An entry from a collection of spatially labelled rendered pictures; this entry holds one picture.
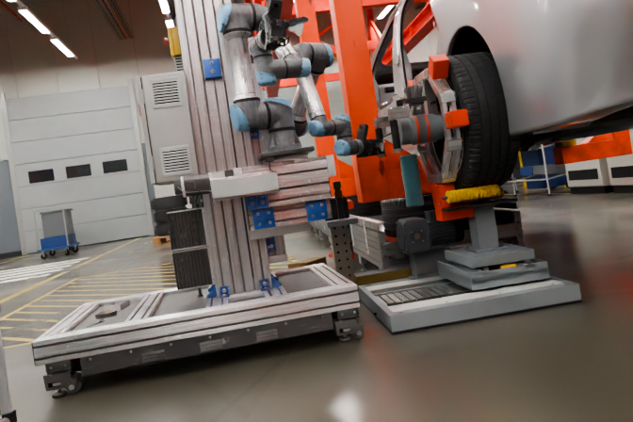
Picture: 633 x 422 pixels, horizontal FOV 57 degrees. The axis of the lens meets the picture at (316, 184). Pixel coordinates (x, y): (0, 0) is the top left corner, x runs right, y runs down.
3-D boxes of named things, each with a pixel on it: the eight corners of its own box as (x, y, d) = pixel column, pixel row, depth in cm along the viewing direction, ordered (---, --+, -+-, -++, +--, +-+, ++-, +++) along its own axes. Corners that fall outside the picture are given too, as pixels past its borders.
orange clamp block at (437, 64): (448, 77, 268) (449, 59, 263) (431, 80, 267) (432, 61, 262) (443, 72, 274) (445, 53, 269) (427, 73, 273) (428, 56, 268)
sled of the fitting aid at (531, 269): (550, 280, 264) (546, 258, 264) (473, 293, 261) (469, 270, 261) (504, 266, 314) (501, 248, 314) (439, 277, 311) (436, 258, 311)
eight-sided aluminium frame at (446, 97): (467, 180, 259) (449, 58, 259) (453, 183, 258) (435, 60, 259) (431, 183, 313) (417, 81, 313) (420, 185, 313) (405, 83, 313)
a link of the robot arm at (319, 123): (287, 36, 273) (321, 131, 261) (307, 37, 280) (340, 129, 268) (276, 50, 282) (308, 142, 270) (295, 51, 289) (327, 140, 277)
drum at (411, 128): (446, 139, 279) (443, 109, 279) (403, 145, 277) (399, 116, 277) (438, 141, 293) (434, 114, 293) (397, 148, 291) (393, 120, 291)
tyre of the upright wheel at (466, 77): (503, 28, 261) (457, 77, 326) (451, 35, 258) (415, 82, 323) (533, 174, 252) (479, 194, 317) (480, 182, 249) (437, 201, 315)
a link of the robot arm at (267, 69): (288, 81, 224) (284, 53, 224) (260, 83, 220) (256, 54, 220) (281, 86, 231) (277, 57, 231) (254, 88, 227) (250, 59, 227)
